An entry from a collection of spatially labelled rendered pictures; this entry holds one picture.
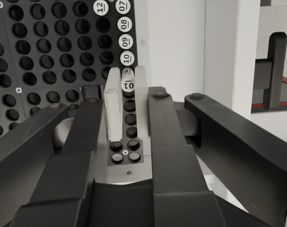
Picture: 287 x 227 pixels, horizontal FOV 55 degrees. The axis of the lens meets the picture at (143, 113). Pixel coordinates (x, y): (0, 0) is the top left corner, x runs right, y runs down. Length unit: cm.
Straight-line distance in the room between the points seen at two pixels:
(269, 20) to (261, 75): 103
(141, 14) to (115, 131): 17
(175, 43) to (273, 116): 23
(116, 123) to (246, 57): 14
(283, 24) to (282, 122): 87
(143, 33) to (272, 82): 14
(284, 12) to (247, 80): 108
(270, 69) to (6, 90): 24
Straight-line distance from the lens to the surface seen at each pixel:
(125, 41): 24
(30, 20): 26
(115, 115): 15
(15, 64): 27
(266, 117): 48
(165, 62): 32
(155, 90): 17
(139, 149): 28
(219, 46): 28
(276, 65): 28
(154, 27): 32
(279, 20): 132
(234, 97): 25
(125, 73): 23
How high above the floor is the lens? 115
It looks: 69 degrees down
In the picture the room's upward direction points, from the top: 169 degrees clockwise
